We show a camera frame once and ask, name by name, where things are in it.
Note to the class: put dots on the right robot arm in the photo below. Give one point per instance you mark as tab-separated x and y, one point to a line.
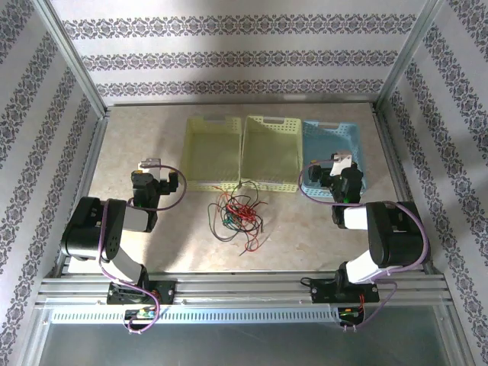
392	244

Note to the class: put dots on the blue plastic basket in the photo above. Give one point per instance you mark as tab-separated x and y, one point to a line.
328	137

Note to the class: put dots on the yellow plastic basket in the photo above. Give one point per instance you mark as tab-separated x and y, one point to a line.
270	152
211	152

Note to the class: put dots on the grey metal panel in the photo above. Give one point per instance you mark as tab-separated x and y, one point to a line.
244	345

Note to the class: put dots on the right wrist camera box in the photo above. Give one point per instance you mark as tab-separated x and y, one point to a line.
340	163

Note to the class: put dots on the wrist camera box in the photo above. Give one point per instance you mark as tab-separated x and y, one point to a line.
340	163
149	163

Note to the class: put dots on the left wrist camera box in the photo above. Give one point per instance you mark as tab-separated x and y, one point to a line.
149	163

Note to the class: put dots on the aluminium side rail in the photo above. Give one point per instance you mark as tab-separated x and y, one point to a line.
89	167
392	160

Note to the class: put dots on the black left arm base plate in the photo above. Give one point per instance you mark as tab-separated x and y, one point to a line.
165	291

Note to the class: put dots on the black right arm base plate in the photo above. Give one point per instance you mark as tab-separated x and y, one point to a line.
324	291

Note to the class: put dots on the aluminium mounting rail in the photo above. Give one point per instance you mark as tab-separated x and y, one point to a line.
244	286

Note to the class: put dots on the aluminium frame post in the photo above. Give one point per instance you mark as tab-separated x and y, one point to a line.
72	61
409	53

